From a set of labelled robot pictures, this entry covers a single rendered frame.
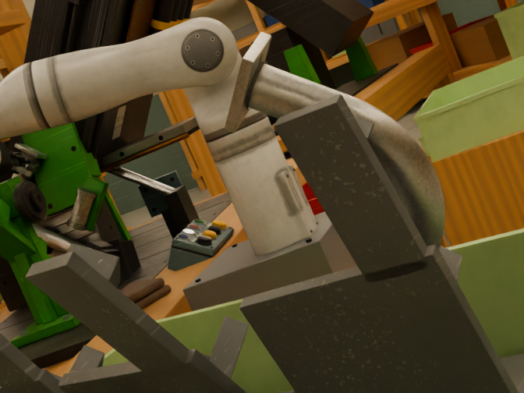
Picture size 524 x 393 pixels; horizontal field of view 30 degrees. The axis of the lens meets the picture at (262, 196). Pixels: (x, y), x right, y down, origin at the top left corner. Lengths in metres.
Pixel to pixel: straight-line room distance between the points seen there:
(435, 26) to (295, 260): 3.86
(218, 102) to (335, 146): 0.77
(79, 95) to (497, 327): 0.64
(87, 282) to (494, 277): 0.43
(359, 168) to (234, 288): 0.75
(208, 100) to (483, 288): 0.57
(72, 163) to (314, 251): 0.79
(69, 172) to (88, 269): 1.32
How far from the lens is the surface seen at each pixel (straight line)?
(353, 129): 0.58
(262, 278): 1.31
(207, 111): 1.35
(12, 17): 2.53
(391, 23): 10.43
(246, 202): 1.32
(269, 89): 0.62
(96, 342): 1.50
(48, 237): 1.94
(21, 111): 1.32
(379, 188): 0.59
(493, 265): 0.93
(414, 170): 0.62
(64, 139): 1.97
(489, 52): 4.85
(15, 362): 0.81
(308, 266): 1.29
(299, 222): 1.32
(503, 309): 0.94
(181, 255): 1.77
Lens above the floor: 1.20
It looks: 8 degrees down
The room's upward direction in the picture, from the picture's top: 23 degrees counter-clockwise
